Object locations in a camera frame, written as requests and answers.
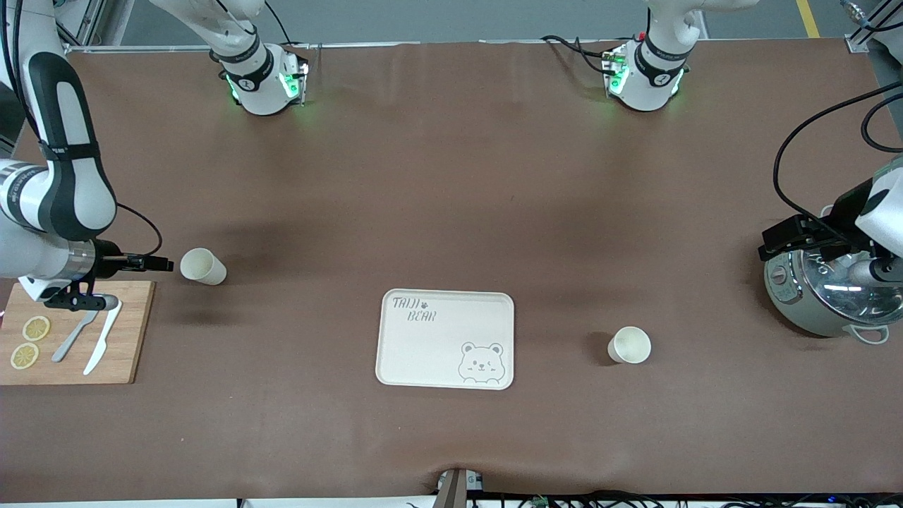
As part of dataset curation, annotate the white plastic cup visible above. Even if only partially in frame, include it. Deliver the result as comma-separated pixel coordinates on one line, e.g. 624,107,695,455
607,326,652,365
180,248,228,286

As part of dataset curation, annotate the grey-green electric cooking pot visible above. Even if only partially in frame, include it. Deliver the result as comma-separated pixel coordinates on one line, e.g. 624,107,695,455
764,205,903,345

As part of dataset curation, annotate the glass pot lid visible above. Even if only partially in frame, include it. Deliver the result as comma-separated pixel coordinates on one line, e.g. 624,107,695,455
794,240,903,327

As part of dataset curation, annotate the bamboo cutting board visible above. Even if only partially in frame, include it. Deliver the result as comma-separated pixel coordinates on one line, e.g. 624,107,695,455
0,281,156,386

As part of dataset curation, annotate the white plastic knife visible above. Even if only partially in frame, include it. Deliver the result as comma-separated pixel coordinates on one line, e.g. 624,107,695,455
83,300,123,376

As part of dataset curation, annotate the grey plastic knife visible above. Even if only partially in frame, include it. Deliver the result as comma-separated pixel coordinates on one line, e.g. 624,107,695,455
51,307,103,363

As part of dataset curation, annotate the cream tray with bear print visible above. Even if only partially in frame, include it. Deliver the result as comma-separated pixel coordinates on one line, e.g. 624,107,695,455
375,289,515,391

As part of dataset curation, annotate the brown table mat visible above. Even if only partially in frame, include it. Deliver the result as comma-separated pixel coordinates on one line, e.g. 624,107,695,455
0,39,903,503

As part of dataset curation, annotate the black right base cable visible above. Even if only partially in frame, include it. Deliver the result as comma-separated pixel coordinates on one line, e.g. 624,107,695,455
265,0,296,47

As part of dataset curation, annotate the black base cable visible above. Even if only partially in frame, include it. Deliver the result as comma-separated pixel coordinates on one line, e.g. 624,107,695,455
265,0,296,47
540,34,616,75

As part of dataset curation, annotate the black left base cable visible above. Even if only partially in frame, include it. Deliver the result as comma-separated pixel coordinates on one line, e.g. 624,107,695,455
540,34,616,75

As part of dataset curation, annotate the metal table edge bracket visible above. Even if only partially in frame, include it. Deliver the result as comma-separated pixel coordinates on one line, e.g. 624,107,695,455
436,467,485,508

